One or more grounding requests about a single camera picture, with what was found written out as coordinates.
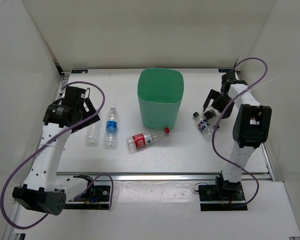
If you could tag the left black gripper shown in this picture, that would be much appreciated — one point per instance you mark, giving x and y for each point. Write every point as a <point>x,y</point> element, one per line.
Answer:
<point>85,122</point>

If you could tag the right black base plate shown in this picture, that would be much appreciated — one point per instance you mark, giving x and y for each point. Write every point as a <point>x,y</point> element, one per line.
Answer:
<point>212,201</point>

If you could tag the aluminium rail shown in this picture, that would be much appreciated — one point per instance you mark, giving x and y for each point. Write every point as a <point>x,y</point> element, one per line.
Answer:
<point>129,176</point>

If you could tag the red label plastic bottle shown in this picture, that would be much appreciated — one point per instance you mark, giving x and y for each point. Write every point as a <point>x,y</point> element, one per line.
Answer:
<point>145,139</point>

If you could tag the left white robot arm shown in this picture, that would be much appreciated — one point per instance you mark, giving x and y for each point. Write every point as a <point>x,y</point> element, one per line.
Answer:
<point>69,114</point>

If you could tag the small black label bottle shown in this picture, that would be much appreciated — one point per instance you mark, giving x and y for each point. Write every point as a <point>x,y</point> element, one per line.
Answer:
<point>211,116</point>

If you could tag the small pepsi bottle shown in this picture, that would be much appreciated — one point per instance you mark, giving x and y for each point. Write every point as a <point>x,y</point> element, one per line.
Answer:
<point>203,125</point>

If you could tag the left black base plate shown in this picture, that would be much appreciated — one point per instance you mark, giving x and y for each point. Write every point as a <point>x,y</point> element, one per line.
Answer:
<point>98,199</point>

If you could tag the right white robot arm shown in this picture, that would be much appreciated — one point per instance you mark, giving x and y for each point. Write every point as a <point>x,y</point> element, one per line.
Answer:
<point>250,130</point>

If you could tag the blue label water bottle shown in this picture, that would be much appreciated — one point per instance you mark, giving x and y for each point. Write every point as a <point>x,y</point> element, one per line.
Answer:
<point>111,128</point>

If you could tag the clear unlabelled plastic bottle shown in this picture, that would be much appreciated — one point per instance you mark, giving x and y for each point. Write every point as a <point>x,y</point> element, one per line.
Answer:
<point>91,137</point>

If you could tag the green plastic bin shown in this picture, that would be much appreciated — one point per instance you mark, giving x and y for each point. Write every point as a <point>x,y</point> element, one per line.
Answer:
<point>160,92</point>

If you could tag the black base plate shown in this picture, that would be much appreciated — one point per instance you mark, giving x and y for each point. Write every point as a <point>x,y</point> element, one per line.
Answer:
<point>98,199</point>
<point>212,201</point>

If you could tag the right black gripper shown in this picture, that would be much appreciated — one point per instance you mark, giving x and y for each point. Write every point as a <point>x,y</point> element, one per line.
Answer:
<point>213,94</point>

